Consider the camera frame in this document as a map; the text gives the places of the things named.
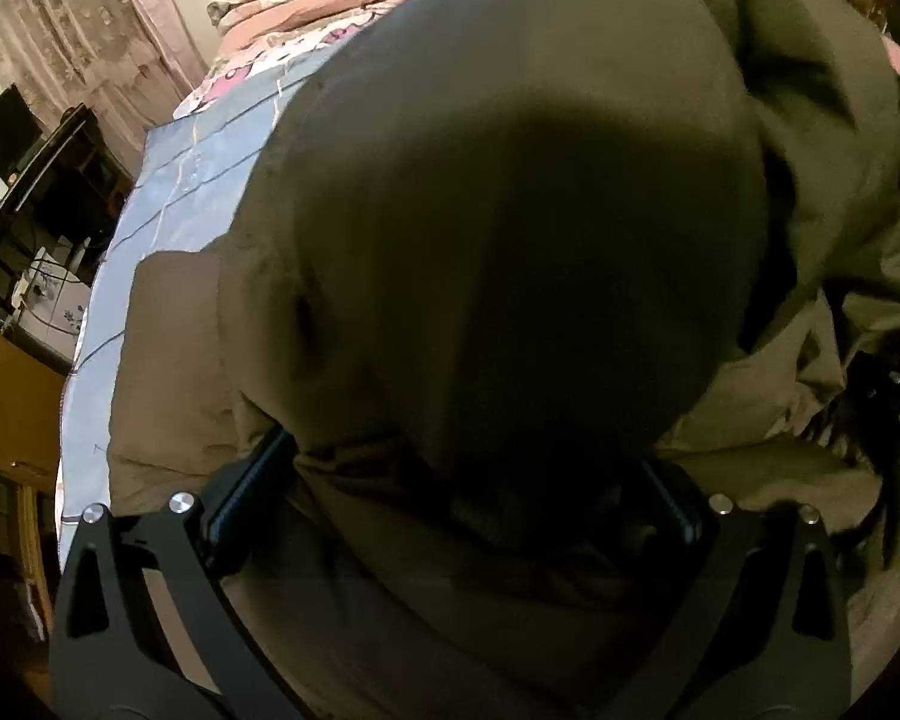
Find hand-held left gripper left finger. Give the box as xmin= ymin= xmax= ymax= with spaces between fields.
xmin=49 ymin=427 xmax=308 ymax=720

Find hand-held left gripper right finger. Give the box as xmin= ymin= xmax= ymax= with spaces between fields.
xmin=641 ymin=457 xmax=854 ymax=720

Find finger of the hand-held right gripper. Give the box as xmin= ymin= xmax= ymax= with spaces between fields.
xmin=846 ymin=358 xmax=900 ymax=479

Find olive green hooded jacket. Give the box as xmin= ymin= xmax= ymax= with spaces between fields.
xmin=109 ymin=0 xmax=900 ymax=720

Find light wooden cabinet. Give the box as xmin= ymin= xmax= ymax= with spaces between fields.
xmin=0 ymin=315 xmax=70 ymax=640

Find white flower print box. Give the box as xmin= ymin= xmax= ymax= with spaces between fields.
xmin=15 ymin=236 xmax=95 ymax=370

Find blue checked blanket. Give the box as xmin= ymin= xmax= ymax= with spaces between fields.
xmin=56 ymin=37 xmax=361 ymax=542

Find dark wooden tv stand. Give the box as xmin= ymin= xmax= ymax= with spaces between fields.
xmin=0 ymin=103 xmax=137 ymax=316

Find pink cartoon print bed sheet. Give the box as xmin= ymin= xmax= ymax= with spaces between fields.
xmin=172 ymin=0 xmax=406 ymax=121

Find black computer monitor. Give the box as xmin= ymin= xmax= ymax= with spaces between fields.
xmin=0 ymin=85 xmax=46 ymax=182

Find pink lace flower curtain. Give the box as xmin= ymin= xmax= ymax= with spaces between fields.
xmin=0 ymin=0 xmax=208 ymax=188

